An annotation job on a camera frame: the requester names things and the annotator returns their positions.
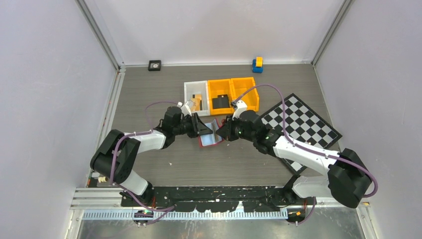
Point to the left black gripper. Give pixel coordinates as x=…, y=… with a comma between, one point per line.
x=197, y=127

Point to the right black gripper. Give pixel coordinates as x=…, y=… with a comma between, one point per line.
x=226, y=131

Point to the red card holder wallet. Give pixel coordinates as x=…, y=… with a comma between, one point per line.
x=212, y=139

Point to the dark grey credit card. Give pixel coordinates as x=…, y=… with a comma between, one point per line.
x=220, y=102

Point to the orange gold credit card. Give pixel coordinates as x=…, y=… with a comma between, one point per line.
x=196, y=98

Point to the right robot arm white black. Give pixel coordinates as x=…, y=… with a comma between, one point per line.
x=342, y=175

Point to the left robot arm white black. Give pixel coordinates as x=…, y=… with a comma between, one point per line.
x=116, y=155

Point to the orange bin with cards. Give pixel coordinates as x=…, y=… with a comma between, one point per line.
x=219, y=87

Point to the white plastic bin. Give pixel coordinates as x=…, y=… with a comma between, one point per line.
x=198, y=87

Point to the empty orange bin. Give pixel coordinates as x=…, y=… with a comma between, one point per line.
x=240, y=86

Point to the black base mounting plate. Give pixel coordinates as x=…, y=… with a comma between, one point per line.
x=216, y=199

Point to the blue yellow toy block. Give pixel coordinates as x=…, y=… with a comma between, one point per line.
x=257, y=65

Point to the black white checkerboard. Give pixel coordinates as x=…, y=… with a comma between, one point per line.
x=302, y=123

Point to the small black square box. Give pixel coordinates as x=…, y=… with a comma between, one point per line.
x=154, y=65

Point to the small beige spool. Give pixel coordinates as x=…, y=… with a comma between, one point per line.
x=102, y=179

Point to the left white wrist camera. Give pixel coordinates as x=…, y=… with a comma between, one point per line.
x=186, y=107

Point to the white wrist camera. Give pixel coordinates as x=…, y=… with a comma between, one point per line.
x=239, y=107
x=186, y=107

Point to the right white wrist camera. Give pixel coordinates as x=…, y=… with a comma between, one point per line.
x=239, y=107

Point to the aluminium rail frame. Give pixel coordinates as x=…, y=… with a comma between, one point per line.
x=104, y=203

